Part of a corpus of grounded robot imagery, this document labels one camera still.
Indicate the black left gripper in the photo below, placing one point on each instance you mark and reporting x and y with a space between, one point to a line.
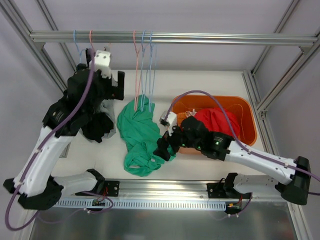
113 85

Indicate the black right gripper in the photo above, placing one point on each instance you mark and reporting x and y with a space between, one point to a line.
171 139

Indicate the green tank top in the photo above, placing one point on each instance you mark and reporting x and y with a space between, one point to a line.
140 134

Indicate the red tank top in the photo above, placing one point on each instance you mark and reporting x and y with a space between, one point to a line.
215 121

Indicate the white tank top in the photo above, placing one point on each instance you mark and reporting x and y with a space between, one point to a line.
190 113

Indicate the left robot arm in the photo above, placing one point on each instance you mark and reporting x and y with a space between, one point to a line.
79 109

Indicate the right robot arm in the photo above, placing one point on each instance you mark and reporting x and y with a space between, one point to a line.
290 178

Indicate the grey tank top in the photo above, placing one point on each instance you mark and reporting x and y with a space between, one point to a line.
107 107

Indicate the black tank top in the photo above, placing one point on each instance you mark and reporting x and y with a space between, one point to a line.
97 124

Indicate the orange plastic bin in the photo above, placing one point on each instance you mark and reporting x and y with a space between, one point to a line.
234 104

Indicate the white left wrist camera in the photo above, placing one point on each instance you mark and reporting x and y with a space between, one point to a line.
102 61

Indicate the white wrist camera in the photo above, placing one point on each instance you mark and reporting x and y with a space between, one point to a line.
102 61
169 120

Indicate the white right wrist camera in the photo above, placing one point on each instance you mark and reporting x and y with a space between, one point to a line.
169 120

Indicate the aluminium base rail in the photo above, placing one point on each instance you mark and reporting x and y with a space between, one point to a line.
157 189

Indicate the white slotted cable duct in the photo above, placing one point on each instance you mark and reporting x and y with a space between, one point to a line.
117 203

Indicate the right aluminium frame post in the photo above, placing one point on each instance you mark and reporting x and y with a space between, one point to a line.
284 88

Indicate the aluminium frame post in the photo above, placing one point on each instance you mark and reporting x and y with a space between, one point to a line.
284 88
30 72

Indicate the aluminium hanging rail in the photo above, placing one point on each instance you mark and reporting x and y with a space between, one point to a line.
125 37

